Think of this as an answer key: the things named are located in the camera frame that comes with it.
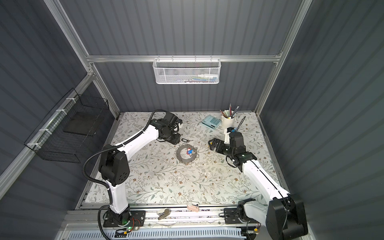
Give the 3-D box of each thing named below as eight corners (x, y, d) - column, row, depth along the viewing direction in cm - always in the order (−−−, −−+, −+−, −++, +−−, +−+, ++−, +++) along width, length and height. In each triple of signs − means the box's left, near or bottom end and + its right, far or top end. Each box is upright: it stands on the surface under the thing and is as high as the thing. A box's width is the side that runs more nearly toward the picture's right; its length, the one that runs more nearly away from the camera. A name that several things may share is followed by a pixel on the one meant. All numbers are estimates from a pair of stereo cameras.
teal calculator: (202, 123, 116) (202, 121, 114) (208, 115, 121) (209, 113, 119) (215, 130, 111) (215, 128, 109) (221, 122, 117) (222, 120, 115)
